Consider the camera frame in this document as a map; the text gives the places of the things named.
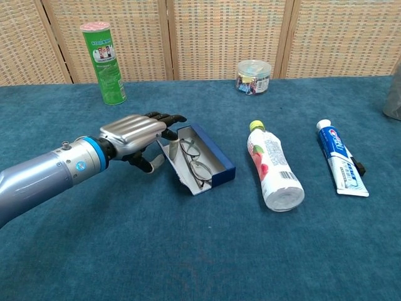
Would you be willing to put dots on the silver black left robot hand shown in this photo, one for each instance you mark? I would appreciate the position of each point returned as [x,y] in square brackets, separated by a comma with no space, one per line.
[131,131]

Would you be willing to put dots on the thin-framed eyeglasses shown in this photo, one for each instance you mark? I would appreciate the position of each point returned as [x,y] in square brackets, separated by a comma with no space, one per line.
[191,163]

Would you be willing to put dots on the blue white glasses case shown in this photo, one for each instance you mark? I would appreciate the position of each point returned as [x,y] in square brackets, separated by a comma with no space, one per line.
[219,163]

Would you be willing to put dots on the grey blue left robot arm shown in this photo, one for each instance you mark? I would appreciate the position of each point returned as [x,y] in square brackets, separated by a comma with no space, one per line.
[37,182]

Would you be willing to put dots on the green chips can pink lid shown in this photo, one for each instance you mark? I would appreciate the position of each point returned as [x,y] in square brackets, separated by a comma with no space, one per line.
[108,69]

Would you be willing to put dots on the woven bamboo folding screen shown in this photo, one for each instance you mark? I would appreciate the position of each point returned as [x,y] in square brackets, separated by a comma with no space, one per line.
[219,37]

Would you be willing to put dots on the blue felt table cloth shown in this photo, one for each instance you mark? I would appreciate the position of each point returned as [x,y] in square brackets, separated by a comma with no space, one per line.
[188,251]

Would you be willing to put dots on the clear jar of binder clips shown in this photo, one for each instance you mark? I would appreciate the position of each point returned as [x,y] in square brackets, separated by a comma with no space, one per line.
[253,78]

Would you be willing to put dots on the white drink bottle green cap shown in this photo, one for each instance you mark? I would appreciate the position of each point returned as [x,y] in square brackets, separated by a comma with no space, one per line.
[275,169]

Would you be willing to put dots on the blue white toothpaste tube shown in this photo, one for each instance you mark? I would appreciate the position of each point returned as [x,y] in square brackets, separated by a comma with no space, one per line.
[341,160]

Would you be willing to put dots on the grey garbage bag roll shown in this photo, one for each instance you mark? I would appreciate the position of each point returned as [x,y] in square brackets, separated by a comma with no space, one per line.
[394,100]

